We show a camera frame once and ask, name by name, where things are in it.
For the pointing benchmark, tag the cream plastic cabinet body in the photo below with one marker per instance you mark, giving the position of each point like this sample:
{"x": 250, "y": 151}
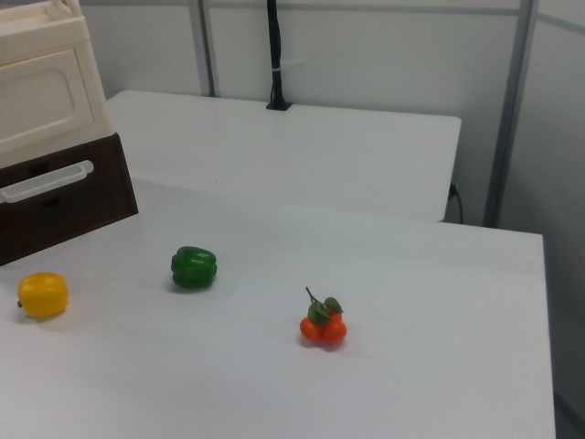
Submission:
{"x": 98, "y": 91}

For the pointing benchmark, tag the small white table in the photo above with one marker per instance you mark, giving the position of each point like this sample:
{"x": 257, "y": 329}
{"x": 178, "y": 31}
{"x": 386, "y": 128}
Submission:
{"x": 283, "y": 155}

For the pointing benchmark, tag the green bell pepper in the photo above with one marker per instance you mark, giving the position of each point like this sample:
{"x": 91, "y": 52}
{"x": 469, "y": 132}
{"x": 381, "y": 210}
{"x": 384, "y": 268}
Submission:
{"x": 194, "y": 267}

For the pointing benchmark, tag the orange tangerine cluster with leaves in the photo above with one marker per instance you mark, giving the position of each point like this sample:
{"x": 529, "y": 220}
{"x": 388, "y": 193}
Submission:
{"x": 326, "y": 329}

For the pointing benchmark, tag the yellow bell pepper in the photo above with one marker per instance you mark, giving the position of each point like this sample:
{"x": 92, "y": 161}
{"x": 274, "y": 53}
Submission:
{"x": 43, "y": 295}

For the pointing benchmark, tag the black camera pole with clamp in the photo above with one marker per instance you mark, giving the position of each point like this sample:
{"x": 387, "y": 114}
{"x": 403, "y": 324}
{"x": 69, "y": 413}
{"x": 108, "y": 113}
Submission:
{"x": 275, "y": 41}

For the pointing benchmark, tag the grey partition frame post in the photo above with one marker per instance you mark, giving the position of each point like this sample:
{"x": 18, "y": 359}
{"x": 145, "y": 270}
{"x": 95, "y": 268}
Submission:
{"x": 205, "y": 46}
{"x": 512, "y": 114}

